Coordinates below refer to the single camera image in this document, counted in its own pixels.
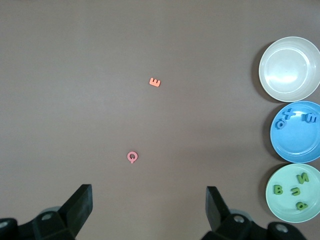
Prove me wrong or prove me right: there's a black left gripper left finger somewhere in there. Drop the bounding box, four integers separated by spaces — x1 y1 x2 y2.
0 184 94 240

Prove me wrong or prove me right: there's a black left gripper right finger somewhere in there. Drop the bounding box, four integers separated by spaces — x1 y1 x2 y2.
199 185 305 240

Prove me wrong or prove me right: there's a green foam letter p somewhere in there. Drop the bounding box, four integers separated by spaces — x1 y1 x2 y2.
295 200 309 211

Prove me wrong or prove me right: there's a green foam letter N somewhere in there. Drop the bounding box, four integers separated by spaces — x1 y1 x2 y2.
295 172 310 185

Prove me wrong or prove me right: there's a blue foam letter x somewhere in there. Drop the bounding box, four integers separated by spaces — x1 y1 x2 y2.
282 108 297 120

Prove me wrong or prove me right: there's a blue foam letter E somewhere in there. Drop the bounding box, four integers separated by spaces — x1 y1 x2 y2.
300 112 317 125

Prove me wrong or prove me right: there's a light green plate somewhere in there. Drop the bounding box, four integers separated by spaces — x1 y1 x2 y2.
265 163 320 224

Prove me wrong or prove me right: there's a pink foam letter Q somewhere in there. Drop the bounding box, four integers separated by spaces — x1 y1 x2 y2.
126 151 139 165

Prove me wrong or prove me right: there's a blue plate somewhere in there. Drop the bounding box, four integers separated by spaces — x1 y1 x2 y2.
269 100 320 163

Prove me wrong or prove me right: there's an orange foam letter E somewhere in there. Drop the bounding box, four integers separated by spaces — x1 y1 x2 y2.
148 77 162 88

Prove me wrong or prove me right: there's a beige plate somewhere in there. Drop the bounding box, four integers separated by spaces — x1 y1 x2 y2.
258 36 320 103

